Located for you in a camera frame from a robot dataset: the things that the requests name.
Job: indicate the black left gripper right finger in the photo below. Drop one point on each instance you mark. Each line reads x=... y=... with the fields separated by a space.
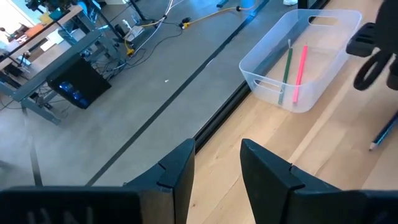
x=273 y=186

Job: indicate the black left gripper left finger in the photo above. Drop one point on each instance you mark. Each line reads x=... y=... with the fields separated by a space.
x=168 y=186

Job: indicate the clear plastic bin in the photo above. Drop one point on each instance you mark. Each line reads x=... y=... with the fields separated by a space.
x=326 y=62

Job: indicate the pink pencil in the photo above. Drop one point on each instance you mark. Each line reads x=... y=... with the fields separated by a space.
x=301 y=71

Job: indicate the green pencil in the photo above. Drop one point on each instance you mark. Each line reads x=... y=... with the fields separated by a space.
x=286 y=68

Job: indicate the dark blue pencil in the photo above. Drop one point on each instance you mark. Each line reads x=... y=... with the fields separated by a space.
x=385 y=132

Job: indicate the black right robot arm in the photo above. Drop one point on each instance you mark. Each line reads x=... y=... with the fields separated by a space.
x=388 y=28

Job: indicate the person's white shoe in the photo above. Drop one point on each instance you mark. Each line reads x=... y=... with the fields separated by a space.
x=290 y=2

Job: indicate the black computer tower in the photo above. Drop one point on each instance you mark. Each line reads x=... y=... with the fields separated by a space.
x=87 y=81

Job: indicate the white power strip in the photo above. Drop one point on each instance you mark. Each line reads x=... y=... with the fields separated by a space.
x=133 y=31

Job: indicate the grey-blue metal desk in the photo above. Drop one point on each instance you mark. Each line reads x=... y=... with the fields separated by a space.
x=40 y=77

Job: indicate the black aluminium table frame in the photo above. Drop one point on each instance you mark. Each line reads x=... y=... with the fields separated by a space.
x=217 y=123

